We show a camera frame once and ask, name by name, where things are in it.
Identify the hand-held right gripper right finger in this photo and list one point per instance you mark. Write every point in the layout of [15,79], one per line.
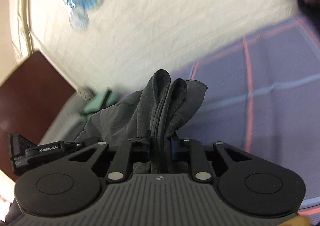
[176,148]

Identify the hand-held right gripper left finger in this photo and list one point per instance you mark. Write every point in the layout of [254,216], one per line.
[142,150]

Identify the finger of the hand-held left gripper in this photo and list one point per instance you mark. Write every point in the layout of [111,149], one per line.
[74,145]

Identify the dark grey pants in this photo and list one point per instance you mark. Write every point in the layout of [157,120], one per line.
[160,106]

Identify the grey folded blanket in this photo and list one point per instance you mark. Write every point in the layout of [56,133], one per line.
[65,121]

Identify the patterned pillow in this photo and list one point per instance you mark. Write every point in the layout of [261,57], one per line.
[86,92]

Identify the brown headboard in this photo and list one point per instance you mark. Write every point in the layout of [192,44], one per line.
[35,96]

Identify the purple plaid bed sheet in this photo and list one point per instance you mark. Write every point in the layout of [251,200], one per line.
[262,91]

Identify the small paper umbrella decoration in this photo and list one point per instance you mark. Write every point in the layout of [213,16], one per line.
[79,19]

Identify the navy folded garment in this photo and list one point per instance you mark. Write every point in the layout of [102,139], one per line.
[311,11]

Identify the beige wall conduit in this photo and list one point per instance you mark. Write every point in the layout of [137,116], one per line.
[25,11]

